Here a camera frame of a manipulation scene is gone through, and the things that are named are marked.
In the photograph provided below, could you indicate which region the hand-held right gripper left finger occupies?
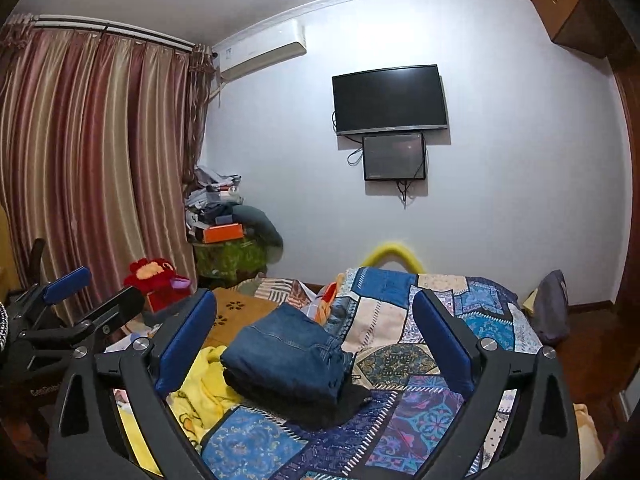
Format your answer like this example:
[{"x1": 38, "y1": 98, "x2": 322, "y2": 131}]
[{"x1": 47, "y1": 289, "x2": 218, "y2": 480}]

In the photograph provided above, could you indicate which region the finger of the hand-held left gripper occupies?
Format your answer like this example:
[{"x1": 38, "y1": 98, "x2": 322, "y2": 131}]
[
  {"x1": 7, "y1": 266, "x2": 93, "y2": 336},
  {"x1": 22, "y1": 287, "x2": 146, "y2": 357}
]

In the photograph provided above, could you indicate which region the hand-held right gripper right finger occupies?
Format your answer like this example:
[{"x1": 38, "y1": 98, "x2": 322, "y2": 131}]
[{"x1": 412, "y1": 289, "x2": 581, "y2": 480}]

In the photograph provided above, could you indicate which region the blue denim jacket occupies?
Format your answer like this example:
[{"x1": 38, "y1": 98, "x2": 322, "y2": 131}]
[{"x1": 220, "y1": 303, "x2": 357, "y2": 408}]

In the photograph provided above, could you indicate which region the red plush toy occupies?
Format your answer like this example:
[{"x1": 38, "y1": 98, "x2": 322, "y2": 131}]
[{"x1": 124, "y1": 258, "x2": 191, "y2": 311}]

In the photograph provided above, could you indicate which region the blue patchwork quilt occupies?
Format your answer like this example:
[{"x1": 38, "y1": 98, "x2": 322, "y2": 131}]
[{"x1": 200, "y1": 266, "x2": 543, "y2": 480}]

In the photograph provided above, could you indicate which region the yellow cartoon blanket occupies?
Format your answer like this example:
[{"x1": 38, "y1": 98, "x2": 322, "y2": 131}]
[{"x1": 117, "y1": 345, "x2": 246, "y2": 480}]

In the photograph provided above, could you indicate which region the green patterned cloth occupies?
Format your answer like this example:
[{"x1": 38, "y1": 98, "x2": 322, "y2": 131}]
[{"x1": 194, "y1": 240, "x2": 266, "y2": 281}]

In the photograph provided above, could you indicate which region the yellow fuzzy object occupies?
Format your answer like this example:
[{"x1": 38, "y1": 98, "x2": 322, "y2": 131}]
[{"x1": 362, "y1": 241, "x2": 421, "y2": 273}]

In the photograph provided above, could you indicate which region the striped patterned cloth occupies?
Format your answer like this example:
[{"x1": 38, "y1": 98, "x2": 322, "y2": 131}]
[{"x1": 252, "y1": 277, "x2": 313, "y2": 307}]

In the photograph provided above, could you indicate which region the grey bag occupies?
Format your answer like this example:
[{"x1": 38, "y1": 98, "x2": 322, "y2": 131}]
[{"x1": 532, "y1": 270, "x2": 571, "y2": 346}]

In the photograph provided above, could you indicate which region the orange box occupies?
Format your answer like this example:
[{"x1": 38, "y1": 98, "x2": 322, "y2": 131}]
[{"x1": 202, "y1": 223, "x2": 247, "y2": 244}]

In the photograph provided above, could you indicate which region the striped brown curtain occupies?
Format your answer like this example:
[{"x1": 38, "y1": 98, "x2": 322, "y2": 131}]
[{"x1": 0, "y1": 25, "x2": 211, "y2": 322}]

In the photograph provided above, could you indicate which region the orange printed cloth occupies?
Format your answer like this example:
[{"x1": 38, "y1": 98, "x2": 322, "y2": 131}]
[{"x1": 314, "y1": 272, "x2": 347, "y2": 332}]

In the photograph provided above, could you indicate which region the black folded garment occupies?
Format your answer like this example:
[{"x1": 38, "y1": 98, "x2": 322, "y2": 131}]
[{"x1": 222, "y1": 367, "x2": 373, "y2": 431}]

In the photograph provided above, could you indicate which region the dark green pillow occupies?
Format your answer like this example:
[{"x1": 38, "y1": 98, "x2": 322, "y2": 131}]
[{"x1": 235, "y1": 205, "x2": 283, "y2": 252}]

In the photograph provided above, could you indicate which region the pile of clutter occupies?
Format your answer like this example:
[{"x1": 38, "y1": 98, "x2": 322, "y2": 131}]
[{"x1": 184, "y1": 165, "x2": 246, "y2": 241}]

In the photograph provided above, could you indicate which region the cream blanket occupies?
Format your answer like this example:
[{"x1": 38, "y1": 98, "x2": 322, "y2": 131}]
[{"x1": 572, "y1": 402, "x2": 606, "y2": 477}]

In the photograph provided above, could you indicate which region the curtain rod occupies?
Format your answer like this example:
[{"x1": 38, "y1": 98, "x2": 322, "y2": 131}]
[{"x1": 10, "y1": 14, "x2": 196, "y2": 52}]

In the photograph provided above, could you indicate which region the white air conditioner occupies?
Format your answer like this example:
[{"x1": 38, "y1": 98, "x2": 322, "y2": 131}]
[{"x1": 212, "y1": 20, "x2": 307, "y2": 83}]

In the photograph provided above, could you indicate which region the small black wall monitor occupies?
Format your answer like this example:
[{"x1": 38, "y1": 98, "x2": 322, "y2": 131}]
[{"x1": 362, "y1": 132, "x2": 427, "y2": 182}]

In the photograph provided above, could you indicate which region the black television cable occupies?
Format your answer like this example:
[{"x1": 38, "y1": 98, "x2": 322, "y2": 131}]
[{"x1": 331, "y1": 110, "x2": 364, "y2": 166}]

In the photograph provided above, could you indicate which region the wall-mounted black television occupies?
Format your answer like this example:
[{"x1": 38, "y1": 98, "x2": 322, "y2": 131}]
[{"x1": 332, "y1": 64, "x2": 449, "y2": 137}]

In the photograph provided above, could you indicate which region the brown wooden wall cabinet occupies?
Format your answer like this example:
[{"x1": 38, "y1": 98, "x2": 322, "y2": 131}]
[{"x1": 530, "y1": 0, "x2": 640, "y2": 61}]

